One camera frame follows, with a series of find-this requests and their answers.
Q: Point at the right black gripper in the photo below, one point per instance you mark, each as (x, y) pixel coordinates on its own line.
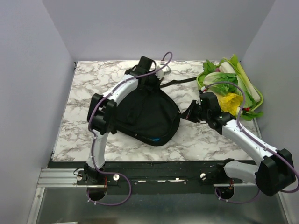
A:
(188, 114)

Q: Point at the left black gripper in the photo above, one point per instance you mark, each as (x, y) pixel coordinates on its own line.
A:
(156, 87)

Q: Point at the black backpack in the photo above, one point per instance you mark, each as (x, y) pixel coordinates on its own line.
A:
(144, 115)

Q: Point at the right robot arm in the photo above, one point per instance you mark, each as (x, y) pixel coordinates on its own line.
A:
(273, 170)

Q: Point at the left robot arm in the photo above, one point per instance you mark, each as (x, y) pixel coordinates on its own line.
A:
(103, 110)

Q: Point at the yellow flower vegetable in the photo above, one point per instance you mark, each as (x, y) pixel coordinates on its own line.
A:
(230, 103)

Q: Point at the napa cabbage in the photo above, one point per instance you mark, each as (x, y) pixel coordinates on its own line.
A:
(222, 88)

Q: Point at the green vegetable tray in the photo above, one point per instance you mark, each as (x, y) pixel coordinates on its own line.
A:
(248, 109)

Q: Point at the white daikon radish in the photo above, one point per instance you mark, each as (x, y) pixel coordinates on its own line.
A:
(225, 67)

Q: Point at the green celery stalk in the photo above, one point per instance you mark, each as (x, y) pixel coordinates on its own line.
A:
(235, 63)

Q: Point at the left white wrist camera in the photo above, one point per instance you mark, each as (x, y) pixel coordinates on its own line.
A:
(161, 70)

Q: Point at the aluminium mounting rail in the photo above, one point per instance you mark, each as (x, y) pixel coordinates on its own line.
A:
(54, 178)

